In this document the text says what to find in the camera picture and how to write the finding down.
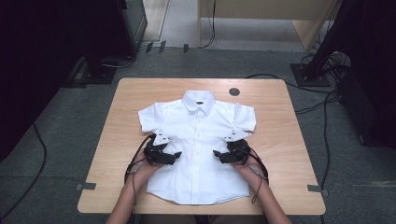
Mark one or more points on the black stand with base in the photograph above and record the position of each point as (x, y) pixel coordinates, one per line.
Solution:
(311, 76)
(98, 73)

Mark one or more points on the dark grey cabinet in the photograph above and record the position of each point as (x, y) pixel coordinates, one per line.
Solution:
(135, 25)

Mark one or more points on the dark curtain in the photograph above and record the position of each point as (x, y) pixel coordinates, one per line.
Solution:
(37, 62)

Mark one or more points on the white short-sleeved shirt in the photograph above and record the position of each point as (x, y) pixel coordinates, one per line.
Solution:
(199, 121)

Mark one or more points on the person's right hand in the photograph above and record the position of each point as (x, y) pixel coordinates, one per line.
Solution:
(249, 169)

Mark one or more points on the black equipment case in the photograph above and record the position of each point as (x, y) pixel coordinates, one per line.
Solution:
(364, 109)

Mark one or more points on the round dark table grommet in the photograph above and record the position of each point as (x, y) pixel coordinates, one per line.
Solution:
(234, 91)

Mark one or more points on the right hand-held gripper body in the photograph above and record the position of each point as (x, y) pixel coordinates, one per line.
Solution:
(238, 152)

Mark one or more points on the person's left hand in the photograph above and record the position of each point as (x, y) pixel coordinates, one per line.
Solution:
(146, 169)

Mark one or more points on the light wooden desk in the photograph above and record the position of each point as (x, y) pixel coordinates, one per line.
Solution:
(267, 9)

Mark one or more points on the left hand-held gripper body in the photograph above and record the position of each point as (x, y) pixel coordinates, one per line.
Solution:
(155, 157)

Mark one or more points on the grey tape strip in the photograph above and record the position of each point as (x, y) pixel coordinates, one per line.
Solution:
(85, 186)
(162, 46)
(186, 48)
(149, 47)
(316, 188)

